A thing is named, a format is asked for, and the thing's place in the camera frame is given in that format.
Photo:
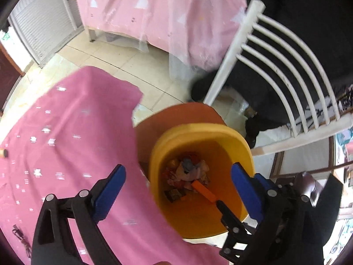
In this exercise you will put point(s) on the dark brown door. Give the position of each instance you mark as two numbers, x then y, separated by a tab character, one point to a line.
7	80

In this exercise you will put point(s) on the red snack packet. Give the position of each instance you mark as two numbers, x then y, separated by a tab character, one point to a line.
195	158

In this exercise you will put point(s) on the grey bed frame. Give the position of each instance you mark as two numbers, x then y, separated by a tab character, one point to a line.
91	34

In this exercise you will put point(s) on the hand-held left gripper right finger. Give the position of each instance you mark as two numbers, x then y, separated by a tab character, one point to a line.
246	193

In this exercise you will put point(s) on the yellow bin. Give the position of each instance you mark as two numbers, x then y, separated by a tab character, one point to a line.
193	218

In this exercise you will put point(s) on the white slatted chair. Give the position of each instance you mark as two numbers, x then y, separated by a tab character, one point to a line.
237	47

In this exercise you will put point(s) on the white louvered cabinet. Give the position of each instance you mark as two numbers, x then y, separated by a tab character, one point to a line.
41	19

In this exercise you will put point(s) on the red printed packet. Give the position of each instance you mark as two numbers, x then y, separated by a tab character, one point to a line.
174	179

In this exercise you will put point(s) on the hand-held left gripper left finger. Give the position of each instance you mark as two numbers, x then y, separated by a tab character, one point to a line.
109	196

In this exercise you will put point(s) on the green wall sticker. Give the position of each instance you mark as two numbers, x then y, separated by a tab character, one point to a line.
5	36

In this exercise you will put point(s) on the pink printed sheet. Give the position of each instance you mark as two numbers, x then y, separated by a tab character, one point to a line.
165	11

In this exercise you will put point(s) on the dark cloth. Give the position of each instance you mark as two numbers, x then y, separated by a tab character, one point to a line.
303	11

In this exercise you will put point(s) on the blue wrapper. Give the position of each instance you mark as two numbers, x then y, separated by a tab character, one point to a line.
187	164

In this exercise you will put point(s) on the pink tablecloth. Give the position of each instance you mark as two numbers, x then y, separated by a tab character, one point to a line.
69	116

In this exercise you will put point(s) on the orange plastic stool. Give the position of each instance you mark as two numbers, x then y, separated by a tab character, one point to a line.
176	116

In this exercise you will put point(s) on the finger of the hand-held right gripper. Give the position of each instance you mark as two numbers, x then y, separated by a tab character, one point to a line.
266	182
234	229

